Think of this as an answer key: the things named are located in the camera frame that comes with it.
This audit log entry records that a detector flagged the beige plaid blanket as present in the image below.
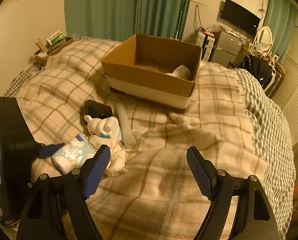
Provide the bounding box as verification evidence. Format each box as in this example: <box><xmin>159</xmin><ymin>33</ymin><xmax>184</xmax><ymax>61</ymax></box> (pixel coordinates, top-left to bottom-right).
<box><xmin>16</xmin><ymin>38</ymin><xmax>269</xmax><ymax>240</ymax></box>

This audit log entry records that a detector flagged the green white book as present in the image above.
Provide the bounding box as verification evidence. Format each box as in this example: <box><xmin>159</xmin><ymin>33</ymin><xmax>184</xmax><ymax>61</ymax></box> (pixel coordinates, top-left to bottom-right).
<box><xmin>46</xmin><ymin>30</ymin><xmax>65</xmax><ymax>46</ymax></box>

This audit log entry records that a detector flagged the black square case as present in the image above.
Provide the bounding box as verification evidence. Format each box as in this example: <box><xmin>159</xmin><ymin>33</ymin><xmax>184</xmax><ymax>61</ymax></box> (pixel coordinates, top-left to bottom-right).
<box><xmin>83</xmin><ymin>100</ymin><xmax>113</xmax><ymax>119</ymax></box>

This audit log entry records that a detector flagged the white mesh sock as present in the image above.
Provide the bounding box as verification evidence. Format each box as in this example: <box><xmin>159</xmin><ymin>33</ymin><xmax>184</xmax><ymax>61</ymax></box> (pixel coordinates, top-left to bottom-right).
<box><xmin>166</xmin><ymin>64</ymin><xmax>191</xmax><ymax>80</ymax></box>

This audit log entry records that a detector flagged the silver mini fridge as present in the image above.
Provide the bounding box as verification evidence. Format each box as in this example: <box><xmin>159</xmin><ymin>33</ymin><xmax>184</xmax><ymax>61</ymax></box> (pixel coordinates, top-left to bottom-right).
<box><xmin>209</xmin><ymin>31</ymin><xmax>242</xmax><ymax>67</ymax></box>

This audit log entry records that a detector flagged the green checkered bedsheet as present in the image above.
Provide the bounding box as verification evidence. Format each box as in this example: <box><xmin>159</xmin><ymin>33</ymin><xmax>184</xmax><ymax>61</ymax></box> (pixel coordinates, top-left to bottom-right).
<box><xmin>3</xmin><ymin>33</ymin><xmax>296</xmax><ymax>240</ymax></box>

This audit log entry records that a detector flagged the blue tissue pack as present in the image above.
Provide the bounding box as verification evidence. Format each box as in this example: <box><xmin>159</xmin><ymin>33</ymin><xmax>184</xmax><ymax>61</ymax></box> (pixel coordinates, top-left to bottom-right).
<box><xmin>51</xmin><ymin>134</ymin><xmax>96</xmax><ymax>175</ymax></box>

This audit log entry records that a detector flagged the white rabbit figurine bottle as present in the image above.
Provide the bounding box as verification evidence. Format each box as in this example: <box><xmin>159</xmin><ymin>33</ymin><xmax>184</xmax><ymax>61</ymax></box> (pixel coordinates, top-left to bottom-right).
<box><xmin>84</xmin><ymin>115</ymin><xmax>119</xmax><ymax>139</ymax></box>

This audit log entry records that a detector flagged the cream lace scrunchie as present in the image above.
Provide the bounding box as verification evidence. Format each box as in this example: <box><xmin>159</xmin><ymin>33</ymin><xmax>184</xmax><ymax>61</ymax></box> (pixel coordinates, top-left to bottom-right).
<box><xmin>89</xmin><ymin>135</ymin><xmax>129</xmax><ymax>177</ymax></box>

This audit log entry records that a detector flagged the large green curtain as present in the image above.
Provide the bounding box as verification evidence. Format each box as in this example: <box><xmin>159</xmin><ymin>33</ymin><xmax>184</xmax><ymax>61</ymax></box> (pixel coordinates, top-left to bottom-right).
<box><xmin>64</xmin><ymin>0</ymin><xmax>189</xmax><ymax>41</ymax></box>

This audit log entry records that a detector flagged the white cylindrical tube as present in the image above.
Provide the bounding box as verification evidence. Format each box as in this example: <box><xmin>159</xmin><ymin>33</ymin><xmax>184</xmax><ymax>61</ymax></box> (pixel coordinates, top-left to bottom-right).
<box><xmin>116</xmin><ymin>102</ymin><xmax>137</xmax><ymax>149</ymax></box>

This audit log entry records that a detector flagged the brown cardboard box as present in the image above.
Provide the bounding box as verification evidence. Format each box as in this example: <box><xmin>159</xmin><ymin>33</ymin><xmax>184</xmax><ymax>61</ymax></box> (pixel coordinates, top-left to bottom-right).
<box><xmin>101</xmin><ymin>34</ymin><xmax>202</xmax><ymax>110</ymax></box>

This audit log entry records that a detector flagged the small green curtain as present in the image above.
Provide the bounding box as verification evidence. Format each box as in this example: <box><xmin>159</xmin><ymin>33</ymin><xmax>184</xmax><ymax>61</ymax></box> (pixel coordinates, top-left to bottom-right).
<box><xmin>264</xmin><ymin>0</ymin><xmax>297</xmax><ymax>63</ymax></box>

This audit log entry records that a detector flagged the bedside cardboard box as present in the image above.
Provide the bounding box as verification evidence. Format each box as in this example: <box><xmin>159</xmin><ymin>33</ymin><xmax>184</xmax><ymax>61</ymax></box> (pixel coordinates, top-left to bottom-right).
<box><xmin>34</xmin><ymin>37</ymin><xmax>73</xmax><ymax>66</ymax></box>

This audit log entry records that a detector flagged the white suitcase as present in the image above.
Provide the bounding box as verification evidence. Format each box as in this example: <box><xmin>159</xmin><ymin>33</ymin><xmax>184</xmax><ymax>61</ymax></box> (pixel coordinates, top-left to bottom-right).
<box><xmin>195</xmin><ymin>31</ymin><xmax>215</xmax><ymax>62</ymax></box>

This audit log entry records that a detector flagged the black wall television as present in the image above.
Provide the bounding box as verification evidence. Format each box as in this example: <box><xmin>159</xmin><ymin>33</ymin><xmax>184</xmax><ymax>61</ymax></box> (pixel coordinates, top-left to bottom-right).
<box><xmin>221</xmin><ymin>0</ymin><xmax>260</xmax><ymax>36</ymax></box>

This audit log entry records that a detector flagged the black jacket on chair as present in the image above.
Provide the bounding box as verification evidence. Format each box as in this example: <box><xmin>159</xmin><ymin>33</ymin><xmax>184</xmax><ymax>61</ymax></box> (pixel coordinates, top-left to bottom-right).
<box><xmin>235</xmin><ymin>55</ymin><xmax>272</xmax><ymax>89</ymax></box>

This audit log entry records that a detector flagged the white oval vanity mirror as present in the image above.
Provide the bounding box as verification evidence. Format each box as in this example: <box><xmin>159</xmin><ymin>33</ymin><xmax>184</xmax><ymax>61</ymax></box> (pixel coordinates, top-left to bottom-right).
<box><xmin>253</xmin><ymin>26</ymin><xmax>274</xmax><ymax>53</ymax></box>

